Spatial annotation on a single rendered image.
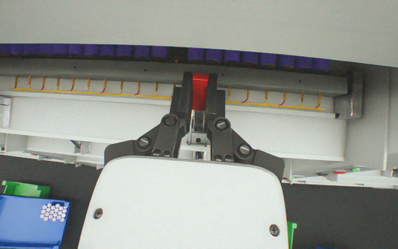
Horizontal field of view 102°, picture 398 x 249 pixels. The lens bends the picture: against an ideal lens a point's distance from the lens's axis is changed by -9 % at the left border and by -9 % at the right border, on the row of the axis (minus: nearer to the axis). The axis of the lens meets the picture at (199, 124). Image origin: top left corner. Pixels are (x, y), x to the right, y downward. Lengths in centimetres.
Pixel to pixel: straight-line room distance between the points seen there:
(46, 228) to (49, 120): 88
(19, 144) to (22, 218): 62
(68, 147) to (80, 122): 25
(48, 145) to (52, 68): 31
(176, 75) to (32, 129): 20
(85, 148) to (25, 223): 72
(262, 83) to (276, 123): 5
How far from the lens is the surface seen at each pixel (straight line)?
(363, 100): 26
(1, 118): 33
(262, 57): 22
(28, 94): 30
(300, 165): 36
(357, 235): 119
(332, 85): 23
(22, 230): 115
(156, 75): 20
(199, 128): 18
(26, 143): 58
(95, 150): 47
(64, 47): 27
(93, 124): 25
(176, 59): 21
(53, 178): 117
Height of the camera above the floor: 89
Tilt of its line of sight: 71 degrees down
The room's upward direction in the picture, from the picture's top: 1 degrees counter-clockwise
